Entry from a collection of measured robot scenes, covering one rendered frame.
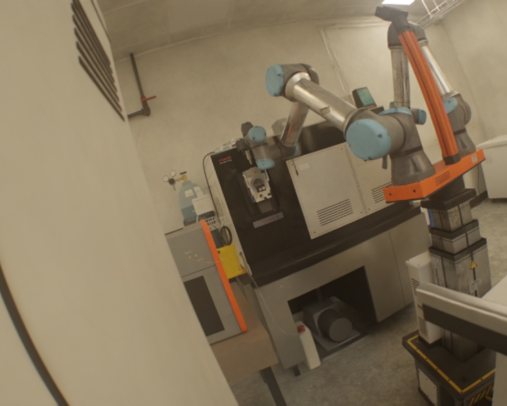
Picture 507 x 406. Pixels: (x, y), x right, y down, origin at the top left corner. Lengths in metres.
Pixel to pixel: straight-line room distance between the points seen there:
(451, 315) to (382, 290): 1.59
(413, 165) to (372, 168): 1.02
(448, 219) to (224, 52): 2.61
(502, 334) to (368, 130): 0.62
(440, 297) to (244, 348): 0.78
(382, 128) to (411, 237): 1.31
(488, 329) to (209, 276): 0.89
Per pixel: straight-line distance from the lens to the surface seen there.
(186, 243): 1.05
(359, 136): 0.86
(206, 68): 3.08
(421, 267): 1.28
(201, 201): 1.93
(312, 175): 1.77
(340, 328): 2.08
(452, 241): 1.14
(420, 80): 1.13
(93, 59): 0.21
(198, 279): 1.07
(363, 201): 1.92
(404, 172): 0.96
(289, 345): 1.83
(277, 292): 1.69
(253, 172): 1.60
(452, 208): 1.15
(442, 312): 0.44
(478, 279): 1.26
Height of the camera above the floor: 1.21
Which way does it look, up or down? 3 degrees down
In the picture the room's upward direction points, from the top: 19 degrees counter-clockwise
